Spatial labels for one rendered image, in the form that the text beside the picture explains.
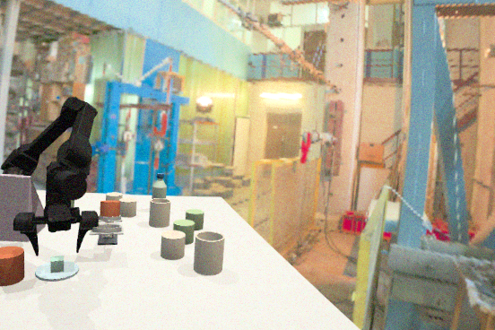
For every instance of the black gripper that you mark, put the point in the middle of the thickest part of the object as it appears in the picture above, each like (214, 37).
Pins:
(26, 223)

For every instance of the brown cylinder with orange top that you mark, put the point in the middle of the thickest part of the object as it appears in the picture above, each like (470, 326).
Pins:
(109, 208)

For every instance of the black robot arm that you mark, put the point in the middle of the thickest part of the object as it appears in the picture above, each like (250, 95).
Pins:
(67, 175)

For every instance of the grey open cylindrical cup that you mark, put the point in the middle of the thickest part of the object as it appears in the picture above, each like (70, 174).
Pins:
(209, 251)
(159, 212)

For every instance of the pale green bottle with blue cap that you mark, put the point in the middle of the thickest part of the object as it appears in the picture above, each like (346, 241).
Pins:
(159, 189)

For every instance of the grey cylinder with cream top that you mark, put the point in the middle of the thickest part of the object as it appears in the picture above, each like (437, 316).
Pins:
(128, 207)
(172, 245)

